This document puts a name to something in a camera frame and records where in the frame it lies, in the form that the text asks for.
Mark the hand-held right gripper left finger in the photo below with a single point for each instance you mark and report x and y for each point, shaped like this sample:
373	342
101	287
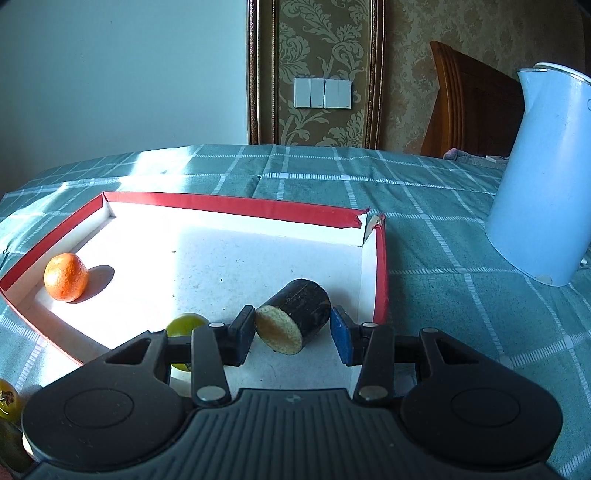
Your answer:
242	337

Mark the yellow fruit with brown calyx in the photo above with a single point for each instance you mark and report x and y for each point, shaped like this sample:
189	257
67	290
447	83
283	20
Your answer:
8	401

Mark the teal checked blanket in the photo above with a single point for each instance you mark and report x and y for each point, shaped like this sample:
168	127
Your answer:
438	230

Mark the pinkish crumpled cloth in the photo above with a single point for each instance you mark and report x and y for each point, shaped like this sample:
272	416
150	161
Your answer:
455	153

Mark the red cardboard box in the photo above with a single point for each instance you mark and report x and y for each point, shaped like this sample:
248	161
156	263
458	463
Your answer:
207	258

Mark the ornate framed wallpaper panel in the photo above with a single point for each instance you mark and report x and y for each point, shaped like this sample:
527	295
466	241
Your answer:
253	92

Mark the white light switch plate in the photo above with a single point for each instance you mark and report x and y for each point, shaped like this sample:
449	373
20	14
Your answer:
308	92
338	93

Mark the brown wooden headboard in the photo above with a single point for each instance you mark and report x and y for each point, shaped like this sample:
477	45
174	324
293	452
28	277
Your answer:
471	106

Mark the orange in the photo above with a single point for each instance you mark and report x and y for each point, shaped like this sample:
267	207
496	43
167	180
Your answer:
64	277

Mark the green cucumber piece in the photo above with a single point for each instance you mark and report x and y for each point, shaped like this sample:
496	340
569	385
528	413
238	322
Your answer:
11	445

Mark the pale blue electric kettle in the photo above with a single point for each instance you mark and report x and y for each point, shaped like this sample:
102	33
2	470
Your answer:
535	184

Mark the yellow-green round fruit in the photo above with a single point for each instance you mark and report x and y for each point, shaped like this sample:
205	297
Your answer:
184	325

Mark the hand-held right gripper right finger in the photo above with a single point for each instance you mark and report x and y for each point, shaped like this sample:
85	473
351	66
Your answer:
341	337

